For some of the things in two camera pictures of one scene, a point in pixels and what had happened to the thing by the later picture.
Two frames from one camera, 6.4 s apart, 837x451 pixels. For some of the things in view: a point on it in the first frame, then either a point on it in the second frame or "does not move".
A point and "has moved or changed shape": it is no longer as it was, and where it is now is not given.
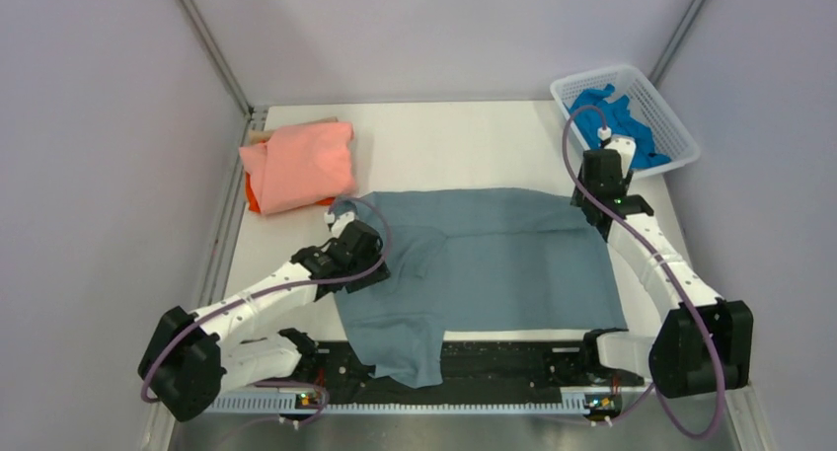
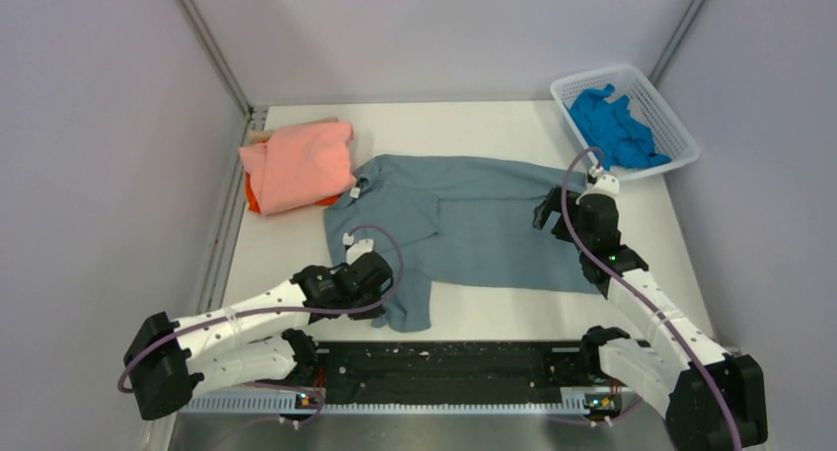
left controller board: x=307 y=400 does not move
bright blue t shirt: x=619 y=120 does not move
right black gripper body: x=584 y=187 → x=573 y=209
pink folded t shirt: x=302 y=165 does not move
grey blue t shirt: x=464 y=260 has moved or changed shape
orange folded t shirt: x=253 y=200 does not move
